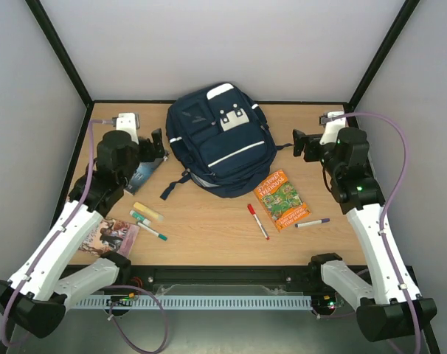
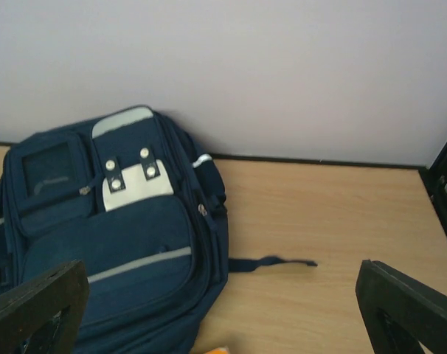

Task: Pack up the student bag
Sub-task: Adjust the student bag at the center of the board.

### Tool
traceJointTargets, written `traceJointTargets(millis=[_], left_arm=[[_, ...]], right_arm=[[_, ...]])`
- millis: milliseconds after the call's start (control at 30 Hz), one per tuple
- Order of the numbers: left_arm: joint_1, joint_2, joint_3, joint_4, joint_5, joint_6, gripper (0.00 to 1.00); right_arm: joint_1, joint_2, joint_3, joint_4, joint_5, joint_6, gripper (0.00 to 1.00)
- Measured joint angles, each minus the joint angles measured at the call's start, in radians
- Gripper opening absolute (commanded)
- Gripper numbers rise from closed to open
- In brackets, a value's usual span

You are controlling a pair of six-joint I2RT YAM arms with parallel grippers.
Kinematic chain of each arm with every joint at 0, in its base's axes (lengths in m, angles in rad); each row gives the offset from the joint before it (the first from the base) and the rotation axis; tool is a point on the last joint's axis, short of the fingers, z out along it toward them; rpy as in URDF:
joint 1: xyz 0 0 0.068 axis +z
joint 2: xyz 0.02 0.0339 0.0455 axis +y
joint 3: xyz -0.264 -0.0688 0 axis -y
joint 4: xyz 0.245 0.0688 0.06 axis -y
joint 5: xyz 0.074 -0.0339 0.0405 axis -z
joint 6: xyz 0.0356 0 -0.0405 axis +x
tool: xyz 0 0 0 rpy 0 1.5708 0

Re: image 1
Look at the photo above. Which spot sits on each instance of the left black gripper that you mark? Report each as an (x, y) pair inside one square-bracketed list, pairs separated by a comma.
[(150, 154)]

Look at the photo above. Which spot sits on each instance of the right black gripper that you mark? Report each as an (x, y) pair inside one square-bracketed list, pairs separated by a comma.
[(308, 147)]

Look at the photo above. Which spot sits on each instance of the dark blue paperback book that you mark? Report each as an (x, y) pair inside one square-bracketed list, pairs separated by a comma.
[(143, 173)]

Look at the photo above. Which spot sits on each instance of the navy blue school backpack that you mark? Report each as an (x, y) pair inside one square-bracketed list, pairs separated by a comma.
[(222, 138)]

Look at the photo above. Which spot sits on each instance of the orange Treehouse paperback book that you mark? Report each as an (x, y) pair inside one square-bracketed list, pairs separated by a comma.
[(281, 201)]

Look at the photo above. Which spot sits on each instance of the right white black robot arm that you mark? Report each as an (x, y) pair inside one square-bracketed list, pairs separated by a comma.
[(390, 305)]

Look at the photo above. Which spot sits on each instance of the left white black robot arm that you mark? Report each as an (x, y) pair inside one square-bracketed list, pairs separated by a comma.
[(37, 297)]

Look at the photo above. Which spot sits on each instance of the yellow highlighter pen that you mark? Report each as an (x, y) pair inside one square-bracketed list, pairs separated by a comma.
[(148, 211)]

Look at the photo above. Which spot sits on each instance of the green white glue stick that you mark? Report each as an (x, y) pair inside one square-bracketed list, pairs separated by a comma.
[(139, 217)]

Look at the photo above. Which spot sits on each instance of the red capped marker pen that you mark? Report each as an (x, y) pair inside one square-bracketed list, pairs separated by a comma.
[(262, 229)]

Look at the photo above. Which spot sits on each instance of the purple capped marker pen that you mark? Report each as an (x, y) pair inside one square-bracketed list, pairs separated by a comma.
[(312, 223)]

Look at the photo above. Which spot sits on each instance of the green capped marker pen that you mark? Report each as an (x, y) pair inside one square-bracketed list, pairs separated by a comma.
[(152, 231)]

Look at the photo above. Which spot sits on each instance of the pink illustrated paperback book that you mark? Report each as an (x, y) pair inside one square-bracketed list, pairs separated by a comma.
[(110, 235)]

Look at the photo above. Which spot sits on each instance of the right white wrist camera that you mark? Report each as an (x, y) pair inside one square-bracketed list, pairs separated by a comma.
[(332, 124)]

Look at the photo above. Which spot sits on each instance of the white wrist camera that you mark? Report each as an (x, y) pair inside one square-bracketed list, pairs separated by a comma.
[(129, 123), (332, 124)]

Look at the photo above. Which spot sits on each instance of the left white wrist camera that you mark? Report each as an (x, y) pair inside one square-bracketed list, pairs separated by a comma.
[(129, 123)]

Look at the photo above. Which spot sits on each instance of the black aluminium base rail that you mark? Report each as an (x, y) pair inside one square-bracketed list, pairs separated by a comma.
[(292, 278)]

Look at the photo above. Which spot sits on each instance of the light blue slotted cable duct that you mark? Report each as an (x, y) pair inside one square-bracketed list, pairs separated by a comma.
[(181, 302)]

